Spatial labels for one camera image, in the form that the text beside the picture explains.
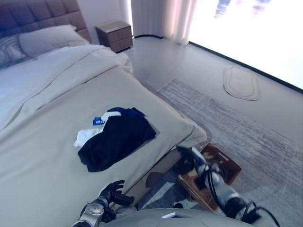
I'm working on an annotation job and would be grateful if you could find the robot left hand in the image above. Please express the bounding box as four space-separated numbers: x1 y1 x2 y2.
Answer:
98 180 135 207

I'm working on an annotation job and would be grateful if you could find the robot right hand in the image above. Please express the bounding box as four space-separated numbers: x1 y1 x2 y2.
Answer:
176 146 205 171

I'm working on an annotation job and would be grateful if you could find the brown wicker basket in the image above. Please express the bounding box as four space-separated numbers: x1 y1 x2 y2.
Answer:
177 142 242 212

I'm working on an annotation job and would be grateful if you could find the bed with beige cover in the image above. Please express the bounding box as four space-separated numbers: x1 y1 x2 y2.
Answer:
0 44 207 227

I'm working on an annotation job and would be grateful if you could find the grey rectangular rug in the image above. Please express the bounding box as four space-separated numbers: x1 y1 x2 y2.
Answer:
137 79 303 227

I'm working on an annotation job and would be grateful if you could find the dark navy garment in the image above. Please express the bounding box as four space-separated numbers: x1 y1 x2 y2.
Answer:
77 116 157 173

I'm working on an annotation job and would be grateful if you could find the grey robot torso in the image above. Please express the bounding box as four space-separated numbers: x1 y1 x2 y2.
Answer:
101 207 240 227

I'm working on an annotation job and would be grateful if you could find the blue and white garment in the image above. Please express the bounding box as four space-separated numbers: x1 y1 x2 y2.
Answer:
92 107 145 127

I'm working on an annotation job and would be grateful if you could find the beige oval mat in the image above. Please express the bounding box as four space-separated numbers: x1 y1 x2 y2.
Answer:
223 66 261 102

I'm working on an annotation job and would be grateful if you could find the light sheer curtain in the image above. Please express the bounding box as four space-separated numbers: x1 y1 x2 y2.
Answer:
130 0 199 46

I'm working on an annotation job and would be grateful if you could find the brown wooden nightstand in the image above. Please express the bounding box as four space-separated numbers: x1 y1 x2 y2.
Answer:
95 20 134 54

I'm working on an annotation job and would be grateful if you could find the white pillow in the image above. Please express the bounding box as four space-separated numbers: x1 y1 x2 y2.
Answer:
18 24 89 57

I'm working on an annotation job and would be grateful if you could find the grey patterned pillow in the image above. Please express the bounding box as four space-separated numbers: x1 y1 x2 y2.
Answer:
0 35 31 69

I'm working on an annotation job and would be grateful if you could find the grey tufted headboard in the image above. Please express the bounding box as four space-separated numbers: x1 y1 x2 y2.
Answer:
0 0 92 44

